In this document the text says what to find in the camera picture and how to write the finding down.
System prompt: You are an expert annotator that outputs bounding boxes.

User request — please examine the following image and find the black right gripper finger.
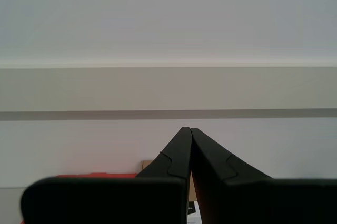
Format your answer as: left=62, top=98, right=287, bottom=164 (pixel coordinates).
left=20, top=127, right=192, bottom=224
left=190, top=128, right=337, bottom=224

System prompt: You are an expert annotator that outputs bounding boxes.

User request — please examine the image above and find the brown cardboard box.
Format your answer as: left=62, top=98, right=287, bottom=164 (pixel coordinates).
left=141, top=160, right=199, bottom=201

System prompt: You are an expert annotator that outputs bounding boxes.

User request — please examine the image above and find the black and white label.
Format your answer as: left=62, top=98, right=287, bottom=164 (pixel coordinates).
left=186, top=199, right=202, bottom=224

